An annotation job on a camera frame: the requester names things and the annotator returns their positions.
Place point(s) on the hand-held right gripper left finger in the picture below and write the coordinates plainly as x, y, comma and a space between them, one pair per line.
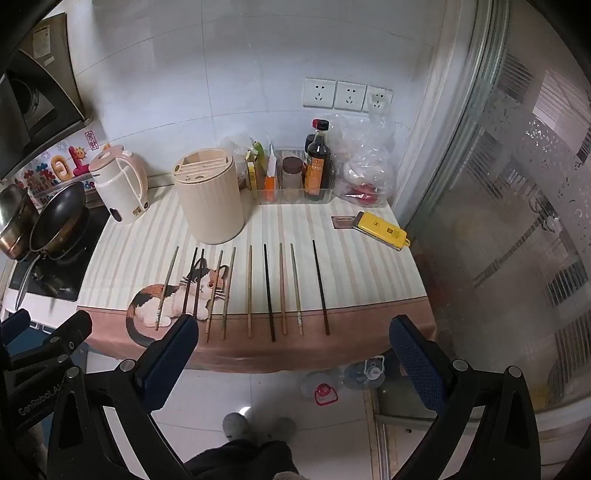
168, 364

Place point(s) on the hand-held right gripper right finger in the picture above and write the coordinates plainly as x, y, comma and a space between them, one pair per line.
415, 364

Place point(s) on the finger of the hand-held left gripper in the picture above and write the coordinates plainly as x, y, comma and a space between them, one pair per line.
16, 321
69, 332

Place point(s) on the row of chopsticks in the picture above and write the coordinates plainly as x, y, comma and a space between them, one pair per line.
250, 295

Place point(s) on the beige round utensil holder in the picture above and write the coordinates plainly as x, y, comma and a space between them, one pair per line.
210, 198

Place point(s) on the clear plastic jug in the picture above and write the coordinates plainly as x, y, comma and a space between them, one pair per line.
364, 371

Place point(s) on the black induction cooker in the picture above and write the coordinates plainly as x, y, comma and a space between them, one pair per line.
60, 277

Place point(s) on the grey slipper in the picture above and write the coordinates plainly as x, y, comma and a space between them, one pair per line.
236, 427
281, 429

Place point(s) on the stainless steel pot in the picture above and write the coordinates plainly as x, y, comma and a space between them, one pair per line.
14, 221

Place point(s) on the striped cat print tablecloth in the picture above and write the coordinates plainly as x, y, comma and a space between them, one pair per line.
360, 277

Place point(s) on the person's dark trousers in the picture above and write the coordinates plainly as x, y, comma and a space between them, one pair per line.
240, 461

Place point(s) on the yellow phone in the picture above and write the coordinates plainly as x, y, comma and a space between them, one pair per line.
381, 230

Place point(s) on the cream pink electric kettle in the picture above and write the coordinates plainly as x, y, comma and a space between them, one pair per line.
120, 184

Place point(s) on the brown card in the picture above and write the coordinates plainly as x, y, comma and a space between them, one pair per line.
342, 222

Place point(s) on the frosted glass door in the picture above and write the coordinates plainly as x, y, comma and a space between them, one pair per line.
498, 207

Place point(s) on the clear plastic organizer bin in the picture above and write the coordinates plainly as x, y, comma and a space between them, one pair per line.
286, 196

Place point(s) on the yellow box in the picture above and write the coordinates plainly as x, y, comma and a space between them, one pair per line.
251, 175

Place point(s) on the orange box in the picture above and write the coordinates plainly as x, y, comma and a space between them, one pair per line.
270, 180

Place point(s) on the clear plastic bag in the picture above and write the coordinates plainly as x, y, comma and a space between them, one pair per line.
364, 157

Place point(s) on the dark soy sauce bottle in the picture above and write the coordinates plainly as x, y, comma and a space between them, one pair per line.
319, 170

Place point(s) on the black range hood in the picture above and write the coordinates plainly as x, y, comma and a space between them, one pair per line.
32, 97

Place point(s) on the brown lid jar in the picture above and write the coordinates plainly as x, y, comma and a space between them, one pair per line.
292, 173

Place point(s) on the white plastic bag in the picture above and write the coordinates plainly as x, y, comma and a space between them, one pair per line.
235, 145

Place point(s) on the green packet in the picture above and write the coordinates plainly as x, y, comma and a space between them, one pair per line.
258, 150

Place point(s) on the dark bottle with black cap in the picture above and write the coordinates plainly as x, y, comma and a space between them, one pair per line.
308, 145

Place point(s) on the colourful wall stickers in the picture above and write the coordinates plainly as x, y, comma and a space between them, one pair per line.
60, 166

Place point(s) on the white wall socket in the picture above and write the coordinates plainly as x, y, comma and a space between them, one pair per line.
350, 96
318, 92
377, 100

